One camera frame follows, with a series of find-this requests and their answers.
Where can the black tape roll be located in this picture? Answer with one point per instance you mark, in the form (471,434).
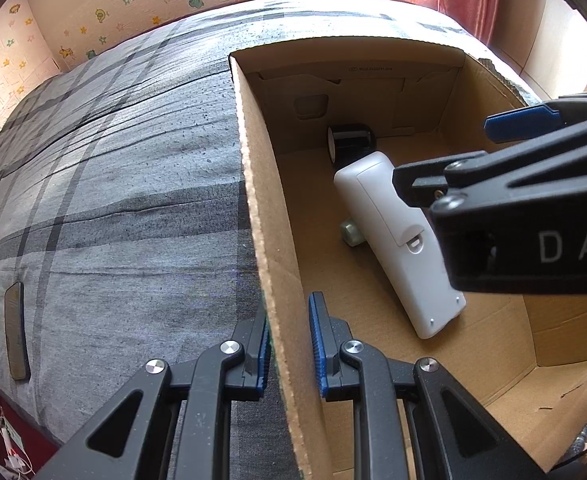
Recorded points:
(353,142)

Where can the mint green bottle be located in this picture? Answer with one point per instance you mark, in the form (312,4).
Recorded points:
(351,232)

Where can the black smartphone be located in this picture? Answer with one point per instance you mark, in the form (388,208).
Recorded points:
(15,330)

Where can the cardboard box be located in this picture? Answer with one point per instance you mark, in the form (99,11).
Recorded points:
(498,350)

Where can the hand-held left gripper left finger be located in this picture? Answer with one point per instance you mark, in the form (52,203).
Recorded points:
(261,360)

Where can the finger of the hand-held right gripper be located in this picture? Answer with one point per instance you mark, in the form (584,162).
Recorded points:
(423,182)
(523,122)

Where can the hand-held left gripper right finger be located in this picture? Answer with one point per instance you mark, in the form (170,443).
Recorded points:
(318,345)

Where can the white remote control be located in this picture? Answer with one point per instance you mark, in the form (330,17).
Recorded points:
(388,240)

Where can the grey plaid blanket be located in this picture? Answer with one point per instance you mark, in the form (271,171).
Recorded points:
(123,185)

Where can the cream wardrobe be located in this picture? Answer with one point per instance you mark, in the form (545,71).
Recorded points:
(548,35)

